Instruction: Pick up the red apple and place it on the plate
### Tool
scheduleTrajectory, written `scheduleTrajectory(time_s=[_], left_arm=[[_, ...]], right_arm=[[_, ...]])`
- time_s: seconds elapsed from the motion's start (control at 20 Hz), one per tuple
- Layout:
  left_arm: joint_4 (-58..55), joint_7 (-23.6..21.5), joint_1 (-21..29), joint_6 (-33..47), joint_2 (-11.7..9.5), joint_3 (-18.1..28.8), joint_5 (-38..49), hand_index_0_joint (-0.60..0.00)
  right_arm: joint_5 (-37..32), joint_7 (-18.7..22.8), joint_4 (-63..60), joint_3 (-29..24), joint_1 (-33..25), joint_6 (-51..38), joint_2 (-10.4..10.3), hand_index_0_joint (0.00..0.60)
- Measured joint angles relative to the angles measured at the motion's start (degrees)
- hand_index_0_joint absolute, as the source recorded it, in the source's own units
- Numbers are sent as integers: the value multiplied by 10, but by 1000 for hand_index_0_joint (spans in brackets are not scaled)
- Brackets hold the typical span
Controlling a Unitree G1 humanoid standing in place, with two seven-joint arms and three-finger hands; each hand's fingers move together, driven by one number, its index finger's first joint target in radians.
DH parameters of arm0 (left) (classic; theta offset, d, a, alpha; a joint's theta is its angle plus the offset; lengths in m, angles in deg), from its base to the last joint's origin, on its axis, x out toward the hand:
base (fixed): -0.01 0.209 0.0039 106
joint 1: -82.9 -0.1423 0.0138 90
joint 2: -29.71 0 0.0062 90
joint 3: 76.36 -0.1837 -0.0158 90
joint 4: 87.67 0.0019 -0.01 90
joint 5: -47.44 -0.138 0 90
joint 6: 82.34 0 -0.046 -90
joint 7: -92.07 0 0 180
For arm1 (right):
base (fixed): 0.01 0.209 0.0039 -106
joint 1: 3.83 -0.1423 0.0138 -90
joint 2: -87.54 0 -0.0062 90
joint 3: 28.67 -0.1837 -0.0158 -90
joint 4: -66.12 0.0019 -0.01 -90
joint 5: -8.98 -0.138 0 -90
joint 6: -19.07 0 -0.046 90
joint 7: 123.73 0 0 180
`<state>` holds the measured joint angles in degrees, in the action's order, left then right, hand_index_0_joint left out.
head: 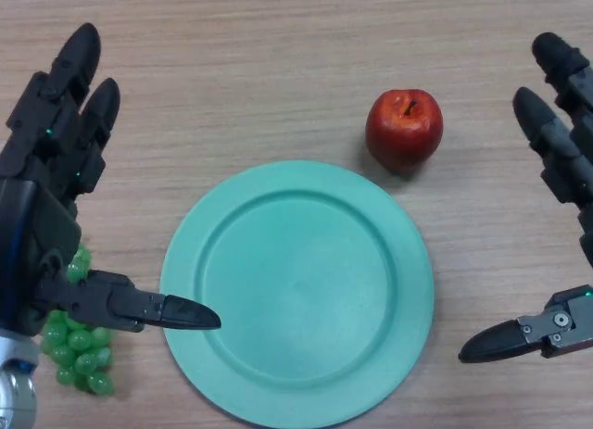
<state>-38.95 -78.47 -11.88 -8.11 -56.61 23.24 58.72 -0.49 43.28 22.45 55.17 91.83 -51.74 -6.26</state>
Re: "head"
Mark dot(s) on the green round plate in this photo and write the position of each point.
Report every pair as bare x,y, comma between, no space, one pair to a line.
296,285

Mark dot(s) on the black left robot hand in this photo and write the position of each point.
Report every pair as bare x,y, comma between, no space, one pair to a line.
37,216

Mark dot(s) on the green grape bunch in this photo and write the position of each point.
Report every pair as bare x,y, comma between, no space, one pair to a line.
79,343

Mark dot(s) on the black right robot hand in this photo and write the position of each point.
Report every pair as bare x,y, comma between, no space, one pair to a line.
563,151

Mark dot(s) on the red apple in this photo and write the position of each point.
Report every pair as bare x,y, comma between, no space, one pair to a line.
403,128

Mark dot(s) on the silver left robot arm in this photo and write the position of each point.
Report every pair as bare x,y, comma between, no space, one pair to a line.
16,392

